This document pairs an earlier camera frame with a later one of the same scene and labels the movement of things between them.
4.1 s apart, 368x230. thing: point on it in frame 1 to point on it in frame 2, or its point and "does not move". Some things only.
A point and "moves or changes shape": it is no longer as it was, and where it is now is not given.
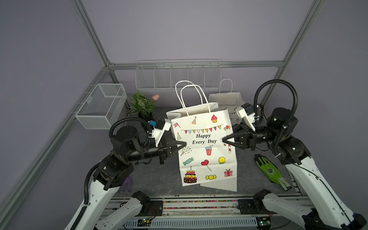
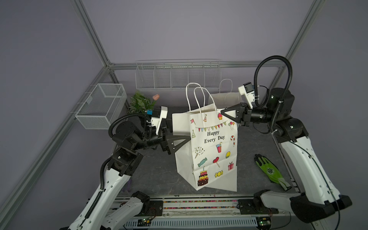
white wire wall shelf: x=164 y=74 does not move
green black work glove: x=272 y=172 does not move
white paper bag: x=205 y=158 moves or changes shape
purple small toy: x=127 y=181 does not move
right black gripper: x=247 y=140 to x=244 y=110
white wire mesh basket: x=103 y=108 does not move
